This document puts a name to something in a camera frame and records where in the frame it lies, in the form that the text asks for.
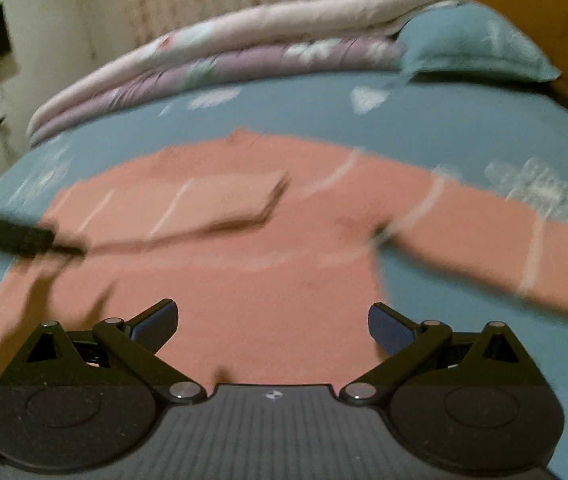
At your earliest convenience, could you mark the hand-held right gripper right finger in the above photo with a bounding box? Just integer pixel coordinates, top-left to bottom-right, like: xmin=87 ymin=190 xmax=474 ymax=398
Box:
xmin=340 ymin=302 xmax=547 ymax=403

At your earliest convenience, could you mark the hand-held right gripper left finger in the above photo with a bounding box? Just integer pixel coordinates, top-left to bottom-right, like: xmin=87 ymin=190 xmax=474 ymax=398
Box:
xmin=1 ymin=299 xmax=207 ymax=403

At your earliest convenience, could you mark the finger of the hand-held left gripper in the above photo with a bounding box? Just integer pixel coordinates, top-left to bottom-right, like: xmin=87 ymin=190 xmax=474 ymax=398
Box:
xmin=0 ymin=224 xmax=87 ymax=258

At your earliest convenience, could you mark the pink striped knit sweater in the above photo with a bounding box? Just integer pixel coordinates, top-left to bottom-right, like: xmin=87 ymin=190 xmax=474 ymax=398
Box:
xmin=0 ymin=129 xmax=568 ymax=480

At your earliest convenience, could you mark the blue printed bed sheet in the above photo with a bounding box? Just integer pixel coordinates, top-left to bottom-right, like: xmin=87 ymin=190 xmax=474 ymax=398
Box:
xmin=0 ymin=72 xmax=568 ymax=480

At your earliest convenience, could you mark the purple floral folded quilt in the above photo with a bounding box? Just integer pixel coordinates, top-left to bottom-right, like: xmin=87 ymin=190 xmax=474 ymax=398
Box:
xmin=29 ymin=37 xmax=410 ymax=148

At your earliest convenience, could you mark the blue printed pillow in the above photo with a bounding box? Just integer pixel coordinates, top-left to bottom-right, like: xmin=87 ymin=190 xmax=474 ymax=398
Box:
xmin=399 ymin=2 xmax=562 ymax=86

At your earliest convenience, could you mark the pink floral folded quilt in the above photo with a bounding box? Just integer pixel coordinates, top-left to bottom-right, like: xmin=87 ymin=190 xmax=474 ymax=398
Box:
xmin=26 ymin=0 xmax=462 ymax=133

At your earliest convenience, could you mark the wooden headboard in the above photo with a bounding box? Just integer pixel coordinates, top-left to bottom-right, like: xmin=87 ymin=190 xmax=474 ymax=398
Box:
xmin=456 ymin=0 xmax=568 ymax=141

